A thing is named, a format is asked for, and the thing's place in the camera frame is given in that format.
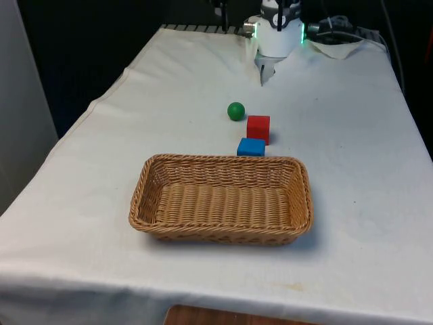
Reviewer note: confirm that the red cube block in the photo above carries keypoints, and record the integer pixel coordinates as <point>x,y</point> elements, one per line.
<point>257,127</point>

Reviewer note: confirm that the blue cube block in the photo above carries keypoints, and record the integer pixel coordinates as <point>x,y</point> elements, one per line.
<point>250,147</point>

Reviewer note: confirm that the green ball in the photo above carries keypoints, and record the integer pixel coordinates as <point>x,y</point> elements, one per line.
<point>235,111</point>

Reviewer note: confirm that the brown wicker basket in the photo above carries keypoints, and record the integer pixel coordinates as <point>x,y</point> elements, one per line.
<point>220,206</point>

